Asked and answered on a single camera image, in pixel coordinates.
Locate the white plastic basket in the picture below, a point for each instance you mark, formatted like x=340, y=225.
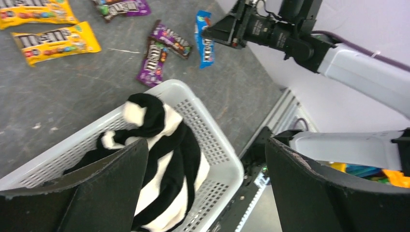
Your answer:
x=224, y=178

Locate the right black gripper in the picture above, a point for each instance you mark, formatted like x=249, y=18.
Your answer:
x=243, y=24

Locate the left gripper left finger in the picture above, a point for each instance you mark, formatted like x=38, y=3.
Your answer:
x=100, y=197

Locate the black and white striped cloth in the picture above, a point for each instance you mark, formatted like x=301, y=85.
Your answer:
x=176, y=166

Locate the yellow m&m bag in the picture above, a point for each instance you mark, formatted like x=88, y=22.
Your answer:
x=18, y=12
x=57, y=43

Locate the purple m&m bag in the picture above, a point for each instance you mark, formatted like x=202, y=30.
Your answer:
x=151, y=71
x=109, y=9
x=163, y=34

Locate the yellow m&m bag upper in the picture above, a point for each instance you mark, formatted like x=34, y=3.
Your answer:
x=18, y=12

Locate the yellow m&m bag lower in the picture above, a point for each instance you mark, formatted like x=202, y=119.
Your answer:
x=57, y=43

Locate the purple m&m bag top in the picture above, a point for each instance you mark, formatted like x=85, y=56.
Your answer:
x=109, y=9

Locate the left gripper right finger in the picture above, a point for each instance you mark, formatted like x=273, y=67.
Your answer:
x=312, y=197

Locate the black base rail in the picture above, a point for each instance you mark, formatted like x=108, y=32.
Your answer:
x=256, y=179

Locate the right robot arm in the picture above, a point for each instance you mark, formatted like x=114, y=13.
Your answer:
x=291, y=32

